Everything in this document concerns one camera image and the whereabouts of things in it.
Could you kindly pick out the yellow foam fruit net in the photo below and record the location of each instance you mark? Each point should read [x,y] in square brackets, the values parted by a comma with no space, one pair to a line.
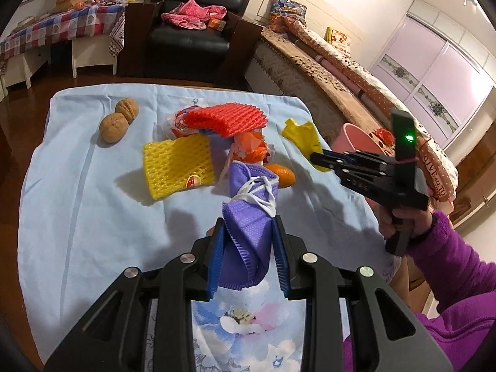
[174,166]

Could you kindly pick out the light blue cloth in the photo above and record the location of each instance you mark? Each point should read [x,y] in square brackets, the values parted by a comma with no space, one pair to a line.
[97,221]

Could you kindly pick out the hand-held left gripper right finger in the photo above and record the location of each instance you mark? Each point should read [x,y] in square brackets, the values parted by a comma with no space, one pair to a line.
[279,257]

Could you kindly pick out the red snack packet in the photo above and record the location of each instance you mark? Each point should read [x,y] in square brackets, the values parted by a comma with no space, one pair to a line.
[384,136]

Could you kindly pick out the yellow flowered pillow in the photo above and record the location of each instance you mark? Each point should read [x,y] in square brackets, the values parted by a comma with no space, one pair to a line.
[339,40]

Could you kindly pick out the brown patterned cloth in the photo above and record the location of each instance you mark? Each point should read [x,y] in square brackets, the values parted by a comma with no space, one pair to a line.
[117,35]

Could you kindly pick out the orange plastic wrapper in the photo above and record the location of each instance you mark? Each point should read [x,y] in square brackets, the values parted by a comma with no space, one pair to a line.
[252,145]

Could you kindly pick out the colourful patterned pillow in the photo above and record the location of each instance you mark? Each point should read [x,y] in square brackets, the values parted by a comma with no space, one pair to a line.
[287,11]

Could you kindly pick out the rolled quilt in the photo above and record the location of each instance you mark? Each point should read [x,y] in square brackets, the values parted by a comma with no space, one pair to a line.
[372,85]

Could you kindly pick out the red white snack wrapper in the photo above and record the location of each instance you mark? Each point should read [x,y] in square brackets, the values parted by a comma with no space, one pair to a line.
[176,124]

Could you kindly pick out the dark wood nightstand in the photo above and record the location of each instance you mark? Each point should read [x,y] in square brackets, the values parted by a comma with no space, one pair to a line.
[242,46]

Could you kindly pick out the pink clothes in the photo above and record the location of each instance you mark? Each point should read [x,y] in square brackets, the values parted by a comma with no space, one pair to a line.
[190,17]

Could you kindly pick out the person's right forearm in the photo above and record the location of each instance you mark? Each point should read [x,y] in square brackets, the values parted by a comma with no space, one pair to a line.
[453,252]

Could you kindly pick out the white table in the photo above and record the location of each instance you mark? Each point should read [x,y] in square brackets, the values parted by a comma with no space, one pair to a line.
[91,58]

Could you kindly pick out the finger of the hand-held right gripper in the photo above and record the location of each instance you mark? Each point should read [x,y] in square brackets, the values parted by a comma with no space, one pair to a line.
[325,161]
[364,157]

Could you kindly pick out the person's right hand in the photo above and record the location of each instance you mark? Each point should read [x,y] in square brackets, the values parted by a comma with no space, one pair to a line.
[385,223]

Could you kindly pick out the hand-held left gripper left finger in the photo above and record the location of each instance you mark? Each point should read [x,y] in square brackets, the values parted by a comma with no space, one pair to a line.
[217,257]

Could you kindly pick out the pink plastic bucket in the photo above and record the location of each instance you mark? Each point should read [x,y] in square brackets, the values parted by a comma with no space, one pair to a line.
[356,137]

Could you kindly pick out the walnut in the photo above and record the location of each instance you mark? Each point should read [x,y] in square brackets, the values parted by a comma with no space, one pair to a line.
[113,128]
[128,110]

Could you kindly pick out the black leather armchair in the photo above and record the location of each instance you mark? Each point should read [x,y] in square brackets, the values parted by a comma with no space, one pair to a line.
[190,42]

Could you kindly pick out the yellow plastic piece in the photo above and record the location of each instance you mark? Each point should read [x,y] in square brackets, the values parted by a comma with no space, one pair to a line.
[302,135]

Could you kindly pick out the dark wood cabinet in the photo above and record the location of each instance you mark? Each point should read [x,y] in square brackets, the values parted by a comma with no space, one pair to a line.
[137,38]

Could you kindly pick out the person's purple sweater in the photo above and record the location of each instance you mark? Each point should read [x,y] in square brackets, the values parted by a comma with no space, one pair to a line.
[426,345]

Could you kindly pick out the purple face mask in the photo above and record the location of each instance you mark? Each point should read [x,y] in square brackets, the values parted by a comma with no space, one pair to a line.
[248,217]

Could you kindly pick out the red foam fruit net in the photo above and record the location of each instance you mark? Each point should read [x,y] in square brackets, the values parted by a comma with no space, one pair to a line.
[228,120]

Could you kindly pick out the wardrobe with sliding doors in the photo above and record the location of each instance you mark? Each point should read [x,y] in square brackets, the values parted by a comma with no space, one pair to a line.
[426,66]

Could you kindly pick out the bed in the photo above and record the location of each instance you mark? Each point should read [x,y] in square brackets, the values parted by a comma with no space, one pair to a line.
[294,66]

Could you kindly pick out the checkered tablecloth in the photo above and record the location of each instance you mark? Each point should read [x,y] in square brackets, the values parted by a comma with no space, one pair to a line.
[58,27]

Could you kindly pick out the tangerine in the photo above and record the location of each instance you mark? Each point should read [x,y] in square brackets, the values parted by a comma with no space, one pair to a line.
[285,177]

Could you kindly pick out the orange box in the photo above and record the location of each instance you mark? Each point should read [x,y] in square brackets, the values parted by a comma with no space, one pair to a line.
[217,24]

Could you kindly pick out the brown floral bedspread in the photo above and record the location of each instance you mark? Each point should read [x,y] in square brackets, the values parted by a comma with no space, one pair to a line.
[302,77]

